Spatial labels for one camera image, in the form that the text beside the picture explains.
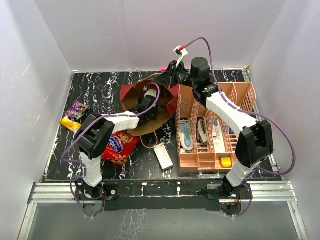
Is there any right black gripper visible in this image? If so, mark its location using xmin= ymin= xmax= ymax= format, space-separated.
xmin=154 ymin=61 xmax=199 ymax=89

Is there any red brown paper bag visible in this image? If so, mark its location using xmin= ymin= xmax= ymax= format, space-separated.
xmin=120 ymin=73 xmax=179 ymax=137

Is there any red cookie snack bag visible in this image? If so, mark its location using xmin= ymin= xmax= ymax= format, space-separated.
xmin=101 ymin=131 xmax=140 ymax=166

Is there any purple candy bar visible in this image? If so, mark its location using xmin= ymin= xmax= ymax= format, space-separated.
xmin=71 ymin=100 xmax=91 ymax=113

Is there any yellow candy bar wrapper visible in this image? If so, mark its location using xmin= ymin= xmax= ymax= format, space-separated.
xmin=60 ymin=116 xmax=82 ymax=133

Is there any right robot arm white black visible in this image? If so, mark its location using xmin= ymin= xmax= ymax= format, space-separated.
xmin=154 ymin=57 xmax=274 ymax=199

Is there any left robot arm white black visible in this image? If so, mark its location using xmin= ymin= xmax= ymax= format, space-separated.
xmin=75 ymin=94 xmax=159 ymax=200

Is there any beige stapler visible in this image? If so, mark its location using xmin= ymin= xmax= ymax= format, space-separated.
xmin=196 ymin=117 xmax=209 ymax=144

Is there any pink plastic desk organizer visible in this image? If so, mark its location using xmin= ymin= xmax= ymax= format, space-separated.
xmin=175 ymin=82 xmax=257 ymax=173

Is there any white rectangular box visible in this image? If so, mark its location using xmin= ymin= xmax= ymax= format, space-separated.
xmin=153 ymin=143 xmax=173 ymax=171

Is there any white packet in organizer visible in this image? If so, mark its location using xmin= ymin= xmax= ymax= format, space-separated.
xmin=212 ymin=118 xmax=227 ymax=153

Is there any yellow tape measure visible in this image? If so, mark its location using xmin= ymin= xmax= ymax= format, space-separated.
xmin=220 ymin=155 xmax=233 ymax=168

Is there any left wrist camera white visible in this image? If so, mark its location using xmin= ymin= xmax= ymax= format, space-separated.
xmin=143 ymin=84 xmax=158 ymax=101

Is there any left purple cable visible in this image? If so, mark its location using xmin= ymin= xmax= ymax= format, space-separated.
xmin=60 ymin=81 xmax=161 ymax=218

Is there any purple cable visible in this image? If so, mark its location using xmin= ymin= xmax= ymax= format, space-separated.
xmin=183 ymin=36 xmax=297 ymax=218
xmin=60 ymin=81 xmax=161 ymax=218

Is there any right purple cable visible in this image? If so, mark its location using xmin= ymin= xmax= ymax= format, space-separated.
xmin=183 ymin=36 xmax=297 ymax=218

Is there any aluminium rail frame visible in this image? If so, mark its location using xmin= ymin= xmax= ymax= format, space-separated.
xmin=17 ymin=67 xmax=311 ymax=240

